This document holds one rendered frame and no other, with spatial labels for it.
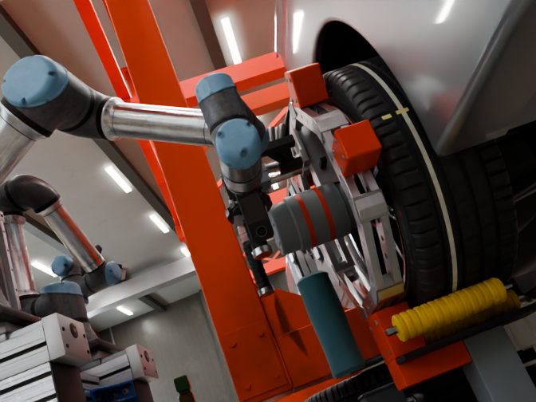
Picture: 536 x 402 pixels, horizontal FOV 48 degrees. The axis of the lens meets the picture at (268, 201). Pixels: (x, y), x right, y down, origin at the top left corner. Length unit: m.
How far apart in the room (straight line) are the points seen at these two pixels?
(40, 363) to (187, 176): 0.96
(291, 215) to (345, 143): 0.32
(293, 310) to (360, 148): 0.83
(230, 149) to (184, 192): 1.04
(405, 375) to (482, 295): 0.24
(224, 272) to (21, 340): 0.79
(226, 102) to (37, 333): 0.61
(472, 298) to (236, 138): 0.63
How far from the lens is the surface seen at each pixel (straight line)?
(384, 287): 1.34
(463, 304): 1.36
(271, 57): 5.37
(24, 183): 2.09
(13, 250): 2.07
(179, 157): 2.09
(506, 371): 1.46
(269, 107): 4.50
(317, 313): 1.53
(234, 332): 1.87
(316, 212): 1.45
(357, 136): 1.21
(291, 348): 1.87
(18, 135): 1.30
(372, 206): 1.25
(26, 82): 1.28
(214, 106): 1.08
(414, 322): 1.32
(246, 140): 1.01
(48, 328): 1.31
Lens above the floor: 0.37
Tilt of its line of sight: 22 degrees up
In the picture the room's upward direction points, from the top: 22 degrees counter-clockwise
